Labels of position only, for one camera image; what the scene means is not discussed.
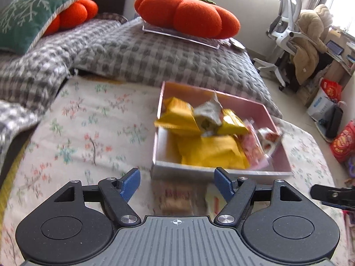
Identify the yellow green snack packet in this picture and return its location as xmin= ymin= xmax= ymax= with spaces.
xmin=217 ymin=109 xmax=249 ymax=136

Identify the silver pecan kernels packet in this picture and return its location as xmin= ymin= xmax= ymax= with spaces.
xmin=193 ymin=92 xmax=223 ymax=136

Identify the white wafer packet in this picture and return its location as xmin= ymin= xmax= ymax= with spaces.
xmin=205 ymin=184 xmax=226 ymax=220

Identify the large yellow packet in box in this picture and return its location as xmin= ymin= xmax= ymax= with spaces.
xmin=176 ymin=135 xmax=250 ymax=170

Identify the pink nougat packet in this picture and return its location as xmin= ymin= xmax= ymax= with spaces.
xmin=240 ymin=119 xmax=270 ymax=170

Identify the pink cardboard box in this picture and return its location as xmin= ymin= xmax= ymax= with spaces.
xmin=151 ymin=82 xmax=292 ymax=183

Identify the brown biscuit packet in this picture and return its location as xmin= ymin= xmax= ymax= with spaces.
xmin=158 ymin=183 xmax=196 ymax=215

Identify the red snack bag on floor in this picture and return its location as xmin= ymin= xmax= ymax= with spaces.
xmin=330 ymin=120 xmax=355 ymax=163

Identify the red white snack packet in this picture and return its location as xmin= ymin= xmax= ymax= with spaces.
xmin=256 ymin=127 xmax=283 ymax=157

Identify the white and red shopping bag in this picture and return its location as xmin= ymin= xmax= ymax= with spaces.
xmin=307 ymin=78 xmax=342 ymax=122

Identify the grey checked quilted blanket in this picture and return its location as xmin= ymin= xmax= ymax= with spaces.
xmin=1 ymin=18 xmax=282 ymax=157

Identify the clear acrylic tray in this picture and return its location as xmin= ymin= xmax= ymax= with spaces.
xmin=142 ymin=21 xmax=222 ymax=49

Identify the silver wrapper on blanket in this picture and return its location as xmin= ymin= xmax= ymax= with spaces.
xmin=229 ymin=38 xmax=246 ymax=51

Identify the wooden desk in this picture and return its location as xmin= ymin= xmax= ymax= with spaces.
xmin=324 ymin=26 xmax=354 ymax=88

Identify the white office chair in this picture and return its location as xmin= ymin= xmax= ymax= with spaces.
xmin=253 ymin=0 xmax=302 ymax=91

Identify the large orange pumpkin cushion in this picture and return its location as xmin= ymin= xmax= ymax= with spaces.
xmin=134 ymin=0 xmax=241 ymax=39

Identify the small orange pumpkin cushion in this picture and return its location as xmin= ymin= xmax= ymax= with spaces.
xmin=44 ymin=0 xmax=99 ymax=36

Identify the beige coat on chair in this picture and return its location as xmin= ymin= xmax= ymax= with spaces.
xmin=290 ymin=4 xmax=333 ymax=85

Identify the green leaf pattern pillow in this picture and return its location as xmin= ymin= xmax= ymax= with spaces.
xmin=1 ymin=0 xmax=78 ymax=55

